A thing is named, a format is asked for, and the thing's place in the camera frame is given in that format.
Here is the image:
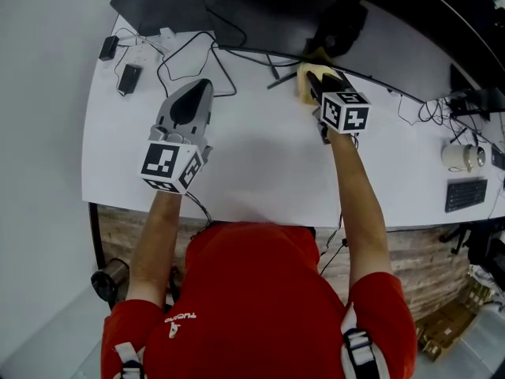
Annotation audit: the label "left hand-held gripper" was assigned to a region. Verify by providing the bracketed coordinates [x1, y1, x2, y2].
[138, 78, 216, 195]

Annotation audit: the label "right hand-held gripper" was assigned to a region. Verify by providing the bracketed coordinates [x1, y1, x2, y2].
[306, 70, 373, 145]

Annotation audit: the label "yellow cloth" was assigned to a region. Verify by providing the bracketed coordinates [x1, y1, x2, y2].
[296, 62, 342, 105]

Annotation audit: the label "black curved computer monitor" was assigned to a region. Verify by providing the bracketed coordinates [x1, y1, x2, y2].
[195, 0, 505, 105]

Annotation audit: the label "person's right forearm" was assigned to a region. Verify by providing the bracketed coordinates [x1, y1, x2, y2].
[327, 131, 395, 298]

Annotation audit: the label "person's left forearm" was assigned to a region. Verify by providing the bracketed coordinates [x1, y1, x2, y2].
[125, 189, 187, 312]

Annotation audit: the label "black monitor stand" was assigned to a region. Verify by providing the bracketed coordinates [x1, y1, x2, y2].
[448, 63, 505, 117]

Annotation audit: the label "black pen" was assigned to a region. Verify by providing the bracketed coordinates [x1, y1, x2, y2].
[267, 70, 299, 91]

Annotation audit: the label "large black power adapter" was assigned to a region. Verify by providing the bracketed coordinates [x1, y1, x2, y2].
[118, 64, 143, 96]

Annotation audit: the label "metal trash can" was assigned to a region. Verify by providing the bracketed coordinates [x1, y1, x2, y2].
[90, 257, 130, 304]

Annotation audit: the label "small black power adapter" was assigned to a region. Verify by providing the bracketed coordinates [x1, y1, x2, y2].
[98, 35, 120, 62]

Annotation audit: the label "black laptop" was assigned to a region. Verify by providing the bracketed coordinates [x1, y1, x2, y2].
[109, 0, 217, 38]

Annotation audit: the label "white mug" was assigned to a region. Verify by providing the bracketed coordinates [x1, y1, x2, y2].
[440, 143, 487, 173]

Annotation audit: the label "red shirt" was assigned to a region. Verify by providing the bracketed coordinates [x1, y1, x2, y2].
[100, 221, 419, 379]

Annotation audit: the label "black keyboard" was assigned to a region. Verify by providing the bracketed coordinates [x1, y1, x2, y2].
[444, 178, 489, 214]

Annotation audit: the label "black office chair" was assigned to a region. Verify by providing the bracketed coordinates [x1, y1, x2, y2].
[439, 219, 505, 280]

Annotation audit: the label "cardboard boxes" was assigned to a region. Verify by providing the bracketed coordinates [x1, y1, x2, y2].
[413, 265, 499, 363]

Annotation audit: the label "black looped cable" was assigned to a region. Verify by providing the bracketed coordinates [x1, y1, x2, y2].
[156, 31, 238, 99]

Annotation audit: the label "tangle of black cables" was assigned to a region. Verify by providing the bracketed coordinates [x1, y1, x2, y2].
[395, 92, 495, 144]

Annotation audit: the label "white black harness strap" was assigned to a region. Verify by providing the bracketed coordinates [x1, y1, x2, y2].
[340, 301, 392, 379]
[113, 341, 148, 379]

